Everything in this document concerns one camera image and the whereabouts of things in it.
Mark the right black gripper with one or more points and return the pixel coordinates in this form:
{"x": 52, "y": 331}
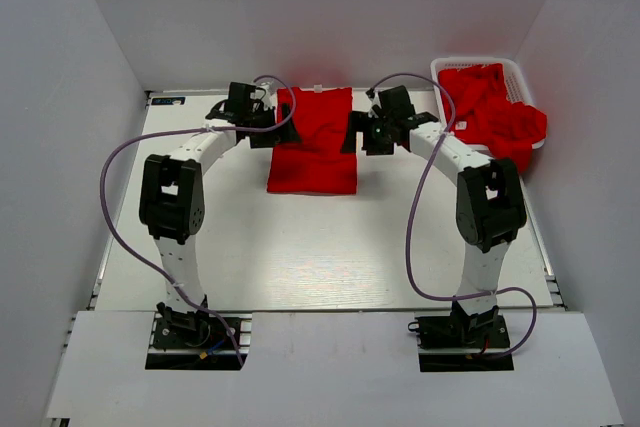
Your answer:
{"x": 360, "y": 121}

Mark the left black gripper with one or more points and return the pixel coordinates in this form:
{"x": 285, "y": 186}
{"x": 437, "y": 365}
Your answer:
{"x": 290, "y": 133}

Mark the red t shirt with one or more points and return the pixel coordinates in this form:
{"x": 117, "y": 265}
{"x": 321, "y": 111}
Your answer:
{"x": 315, "y": 164}

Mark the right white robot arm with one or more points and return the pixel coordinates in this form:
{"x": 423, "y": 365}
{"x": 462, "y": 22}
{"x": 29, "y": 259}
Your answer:
{"x": 489, "y": 209}

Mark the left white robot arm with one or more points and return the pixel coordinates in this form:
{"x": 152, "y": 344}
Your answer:
{"x": 172, "y": 204}

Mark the red shirts pile in basket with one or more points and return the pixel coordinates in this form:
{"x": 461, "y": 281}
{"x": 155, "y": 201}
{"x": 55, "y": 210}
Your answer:
{"x": 484, "y": 116}

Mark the blue table label sticker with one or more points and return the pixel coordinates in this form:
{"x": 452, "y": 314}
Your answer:
{"x": 168, "y": 100}

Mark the white plastic basket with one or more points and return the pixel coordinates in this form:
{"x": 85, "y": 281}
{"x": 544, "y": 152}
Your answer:
{"x": 517, "y": 89}

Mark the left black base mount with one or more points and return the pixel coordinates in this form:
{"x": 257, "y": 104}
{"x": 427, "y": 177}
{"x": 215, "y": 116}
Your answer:
{"x": 197, "y": 343}

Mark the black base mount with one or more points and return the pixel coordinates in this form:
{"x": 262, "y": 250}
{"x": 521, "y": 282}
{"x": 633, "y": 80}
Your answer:
{"x": 197, "y": 343}
{"x": 443, "y": 347}

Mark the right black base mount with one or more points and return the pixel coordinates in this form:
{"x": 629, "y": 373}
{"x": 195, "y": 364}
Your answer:
{"x": 443, "y": 347}

